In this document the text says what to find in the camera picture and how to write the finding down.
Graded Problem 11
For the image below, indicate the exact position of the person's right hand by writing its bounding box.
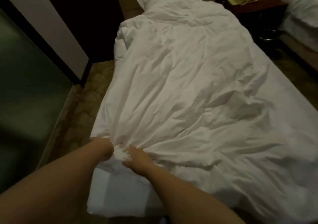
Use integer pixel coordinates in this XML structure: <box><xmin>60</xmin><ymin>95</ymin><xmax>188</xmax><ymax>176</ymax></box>
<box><xmin>122</xmin><ymin>145</ymin><xmax>159</xmax><ymax>178</ymax></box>

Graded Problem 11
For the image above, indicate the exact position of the person's left hand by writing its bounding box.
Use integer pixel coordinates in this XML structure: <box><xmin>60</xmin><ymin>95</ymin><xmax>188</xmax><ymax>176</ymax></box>
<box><xmin>89</xmin><ymin>136</ymin><xmax>115</xmax><ymax>162</ymax></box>

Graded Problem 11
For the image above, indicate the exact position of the white bed sheet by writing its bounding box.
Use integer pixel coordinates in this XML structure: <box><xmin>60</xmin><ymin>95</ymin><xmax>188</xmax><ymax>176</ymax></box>
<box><xmin>87</xmin><ymin>157</ymin><xmax>167</xmax><ymax>218</ymax></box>

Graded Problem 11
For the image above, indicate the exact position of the white duvet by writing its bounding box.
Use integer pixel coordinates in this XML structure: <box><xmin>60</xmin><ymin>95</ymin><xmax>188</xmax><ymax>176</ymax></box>
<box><xmin>89</xmin><ymin>5</ymin><xmax>318</xmax><ymax>224</ymax></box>

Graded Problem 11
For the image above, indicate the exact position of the person's left forearm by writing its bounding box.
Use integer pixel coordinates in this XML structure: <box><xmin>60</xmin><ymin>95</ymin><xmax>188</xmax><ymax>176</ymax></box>
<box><xmin>0</xmin><ymin>139</ymin><xmax>107</xmax><ymax>224</ymax></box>

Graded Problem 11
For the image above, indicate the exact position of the person's right forearm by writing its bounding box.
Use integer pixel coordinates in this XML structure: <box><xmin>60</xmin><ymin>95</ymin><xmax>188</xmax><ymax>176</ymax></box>
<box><xmin>146</xmin><ymin>164</ymin><xmax>246</xmax><ymax>224</ymax></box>

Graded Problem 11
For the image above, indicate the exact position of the frosted glass partition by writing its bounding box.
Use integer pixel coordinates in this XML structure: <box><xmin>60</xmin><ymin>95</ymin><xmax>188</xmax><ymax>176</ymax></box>
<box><xmin>0</xmin><ymin>8</ymin><xmax>76</xmax><ymax>192</ymax></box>

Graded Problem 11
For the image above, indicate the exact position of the dark wooden column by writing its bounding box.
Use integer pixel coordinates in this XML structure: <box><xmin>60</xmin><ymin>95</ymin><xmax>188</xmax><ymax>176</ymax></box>
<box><xmin>39</xmin><ymin>0</ymin><xmax>125</xmax><ymax>85</ymax></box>

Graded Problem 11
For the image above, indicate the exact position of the black trash bin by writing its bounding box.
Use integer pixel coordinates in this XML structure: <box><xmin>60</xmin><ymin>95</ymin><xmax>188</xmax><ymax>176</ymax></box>
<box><xmin>258</xmin><ymin>28</ymin><xmax>285</xmax><ymax>59</ymax></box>

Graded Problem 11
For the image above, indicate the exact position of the reddish wooden nightstand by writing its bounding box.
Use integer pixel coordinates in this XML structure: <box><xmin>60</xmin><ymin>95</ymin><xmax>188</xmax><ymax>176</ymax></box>
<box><xmin>223</xmin><ymin>0</ymin><xmax>289</xmax><ymax>39</ymax></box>

